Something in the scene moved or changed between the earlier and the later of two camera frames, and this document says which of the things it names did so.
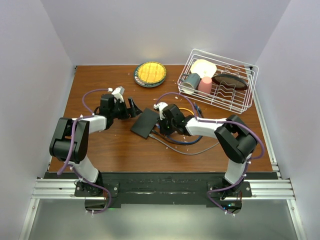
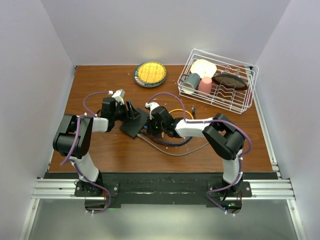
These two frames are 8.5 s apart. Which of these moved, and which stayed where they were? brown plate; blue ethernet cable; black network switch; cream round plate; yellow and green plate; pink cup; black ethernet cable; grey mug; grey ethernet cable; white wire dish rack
Moved: blue ethernet cable; black ethernet cable; grey ethernet cable; black network switch
Stayed: cream round plate; white wire dish rack; pink cup; yellow and green plate; grey mug; brown plate
